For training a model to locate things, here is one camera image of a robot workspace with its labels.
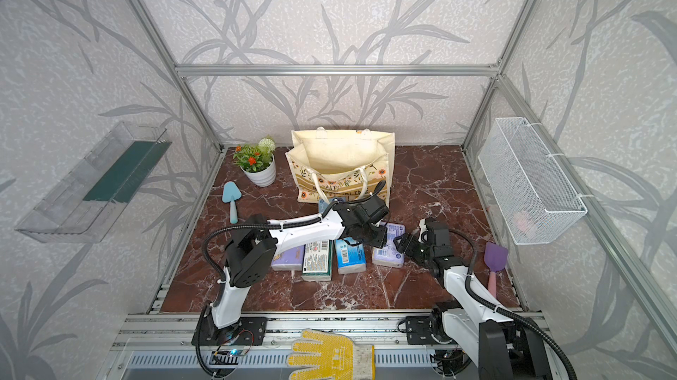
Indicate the cream floral canvas tote bag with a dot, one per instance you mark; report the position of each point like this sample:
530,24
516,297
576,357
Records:
342,163

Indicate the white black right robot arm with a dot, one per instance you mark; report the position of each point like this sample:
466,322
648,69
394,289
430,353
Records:
493,337

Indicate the potted plant white pot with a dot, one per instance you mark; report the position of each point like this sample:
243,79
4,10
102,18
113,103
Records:
257,161

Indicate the small green circuit board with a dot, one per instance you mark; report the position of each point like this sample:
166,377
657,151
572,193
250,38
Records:
229,357

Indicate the green white tissue pack centre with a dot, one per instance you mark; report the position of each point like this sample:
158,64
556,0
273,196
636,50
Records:
318,261

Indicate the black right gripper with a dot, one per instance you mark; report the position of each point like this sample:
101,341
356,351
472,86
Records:
407,243

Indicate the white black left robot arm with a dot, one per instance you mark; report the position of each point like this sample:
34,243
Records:
242,255

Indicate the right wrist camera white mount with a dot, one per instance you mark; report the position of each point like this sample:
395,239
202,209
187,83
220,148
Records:
422,230

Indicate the teal small shovel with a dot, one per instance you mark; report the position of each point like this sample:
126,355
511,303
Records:
230,195

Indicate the yellow knit work glove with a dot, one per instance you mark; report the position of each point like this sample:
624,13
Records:
324,355

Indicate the purple tissue pack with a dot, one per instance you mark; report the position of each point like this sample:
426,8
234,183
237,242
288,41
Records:
388,255
290,260

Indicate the white wire mesh basket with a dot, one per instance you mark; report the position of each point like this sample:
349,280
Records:
536,199

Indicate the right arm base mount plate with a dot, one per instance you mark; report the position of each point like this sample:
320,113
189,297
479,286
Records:
423,329

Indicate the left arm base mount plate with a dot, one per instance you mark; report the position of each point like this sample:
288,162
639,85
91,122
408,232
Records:
247,331

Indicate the purple pink small shovel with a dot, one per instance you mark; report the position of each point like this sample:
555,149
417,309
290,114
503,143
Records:
495,258

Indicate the light blue cartoon tissue pack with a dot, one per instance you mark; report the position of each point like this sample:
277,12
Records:
323,205

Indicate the clear acrylic wall shelf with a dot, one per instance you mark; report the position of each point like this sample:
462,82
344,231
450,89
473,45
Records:
84,206

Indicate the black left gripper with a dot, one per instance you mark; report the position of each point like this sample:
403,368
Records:
382,241

